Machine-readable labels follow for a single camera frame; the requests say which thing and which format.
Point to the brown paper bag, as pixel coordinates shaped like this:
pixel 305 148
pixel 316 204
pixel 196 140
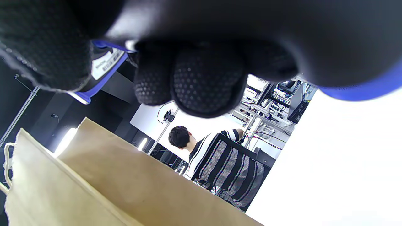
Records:
pixel 110 188

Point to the black barcode scanner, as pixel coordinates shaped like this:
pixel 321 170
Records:
pixel 314 37

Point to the person's right hand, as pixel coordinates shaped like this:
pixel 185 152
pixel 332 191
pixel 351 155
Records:
pixel 204 81

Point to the black mesh office chair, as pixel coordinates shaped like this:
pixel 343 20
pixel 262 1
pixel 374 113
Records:
pixel 226 169

